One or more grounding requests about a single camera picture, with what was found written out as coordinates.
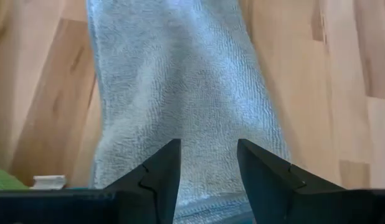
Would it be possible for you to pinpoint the grey microfiber towel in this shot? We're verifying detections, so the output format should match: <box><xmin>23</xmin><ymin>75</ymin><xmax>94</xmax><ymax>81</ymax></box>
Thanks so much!
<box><xmin>85</xmin><ymin>0</ymin><xmax>290</xmax><ymax>218</ymax></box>

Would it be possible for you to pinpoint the small white label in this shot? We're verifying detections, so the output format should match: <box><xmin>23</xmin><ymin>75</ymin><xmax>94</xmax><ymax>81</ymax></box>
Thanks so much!
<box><xmin>32</xmin><ymin>175</ymin><xmax>67</xmax><ymax>190</ymax></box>

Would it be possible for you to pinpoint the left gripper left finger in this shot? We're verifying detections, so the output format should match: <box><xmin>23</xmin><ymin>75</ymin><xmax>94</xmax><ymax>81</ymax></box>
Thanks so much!
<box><xmin>105</xmin><ymin>138</ymin><xmax>182</xmax><ymax>224</ymax></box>

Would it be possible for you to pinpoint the blue microfiber towel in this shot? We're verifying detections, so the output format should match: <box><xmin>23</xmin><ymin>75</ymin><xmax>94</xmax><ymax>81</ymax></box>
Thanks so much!
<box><xmin>173</xmin><ymin>198</ymin><xmax>255</xmax><ymax>224</ymax></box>

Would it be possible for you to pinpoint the dark green microfiber towel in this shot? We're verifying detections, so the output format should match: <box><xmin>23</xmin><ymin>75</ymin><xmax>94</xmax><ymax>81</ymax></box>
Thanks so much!
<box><xmin>0</xmin><ymin>164</ymin><xmax>29</xmax><ymax>190</ymax></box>

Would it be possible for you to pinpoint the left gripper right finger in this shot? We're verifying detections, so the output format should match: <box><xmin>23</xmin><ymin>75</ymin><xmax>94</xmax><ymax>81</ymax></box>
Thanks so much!
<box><xmin>237</xmin><ymin>138</ymin><xmax>346</xmax><ymax>224</ymax></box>

